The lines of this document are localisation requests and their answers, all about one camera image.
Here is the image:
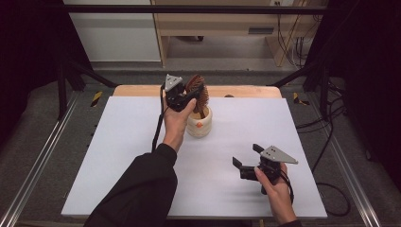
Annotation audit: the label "black curtain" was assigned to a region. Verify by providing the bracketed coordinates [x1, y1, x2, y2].
[306, 0, 401, 183]
[0, 0, 93, 140]

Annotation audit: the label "person's right hand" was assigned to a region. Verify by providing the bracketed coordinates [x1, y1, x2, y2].
[253, 163, 299, 225]

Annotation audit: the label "black horizontal frame bar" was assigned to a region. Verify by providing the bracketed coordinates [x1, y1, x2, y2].
[62, 4, 329, 14]

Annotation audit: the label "wooden paddle hairbrush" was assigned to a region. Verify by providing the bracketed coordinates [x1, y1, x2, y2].
[183, 74, 210, 119]

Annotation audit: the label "black cables under desk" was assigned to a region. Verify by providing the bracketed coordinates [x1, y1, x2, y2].
[276, 13, 316, 69]

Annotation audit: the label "black metal stand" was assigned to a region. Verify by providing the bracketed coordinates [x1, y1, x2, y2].
[56, 60, 119, 121]
[270, 61, 331, 118]

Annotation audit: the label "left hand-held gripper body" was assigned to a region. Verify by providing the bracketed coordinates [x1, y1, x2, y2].
[163, 73, 197, 113]

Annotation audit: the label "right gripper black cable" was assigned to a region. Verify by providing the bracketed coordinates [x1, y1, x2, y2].
[280, 171, 296, 204]

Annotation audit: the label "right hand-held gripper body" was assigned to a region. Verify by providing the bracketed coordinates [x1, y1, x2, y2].
[239, 145, 299, 195]

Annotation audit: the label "cream duck-shaped holder cup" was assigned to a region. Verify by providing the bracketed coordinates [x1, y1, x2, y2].
[185, 105, 213, 139]

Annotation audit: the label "white table sheet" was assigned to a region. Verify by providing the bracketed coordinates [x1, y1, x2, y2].
[61, 96, 328, 219]

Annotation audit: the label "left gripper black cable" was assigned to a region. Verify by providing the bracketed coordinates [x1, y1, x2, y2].
[150, 84, 166, 153]

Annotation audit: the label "black floor cables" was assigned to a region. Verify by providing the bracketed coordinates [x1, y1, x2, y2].
[296, 81, 352, 218]

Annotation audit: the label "light wooden desk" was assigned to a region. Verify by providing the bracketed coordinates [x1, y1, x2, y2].
[150, 0, 329, 68]

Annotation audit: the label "yellow black floor tape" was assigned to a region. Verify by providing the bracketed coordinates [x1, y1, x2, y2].
[90, 90, 104, 108]
[292, 92, 310, 107]

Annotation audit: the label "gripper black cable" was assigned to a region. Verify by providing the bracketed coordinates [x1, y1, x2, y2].
[150, 84, 166, 153]
[280, 171, 296, 204]

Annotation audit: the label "white power strip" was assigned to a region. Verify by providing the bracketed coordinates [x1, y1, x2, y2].
[269, 0, 296, 8]

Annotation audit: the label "person's left hand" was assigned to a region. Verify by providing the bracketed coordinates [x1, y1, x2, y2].
[162, 98, 199, 152]

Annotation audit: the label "aluminium floor rail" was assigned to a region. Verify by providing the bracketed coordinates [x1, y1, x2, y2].
[0, 91, 80, 227]
[327, 135, 383, 227]

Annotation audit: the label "wooden table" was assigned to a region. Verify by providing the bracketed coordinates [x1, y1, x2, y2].
[113, 84, 283, 99]

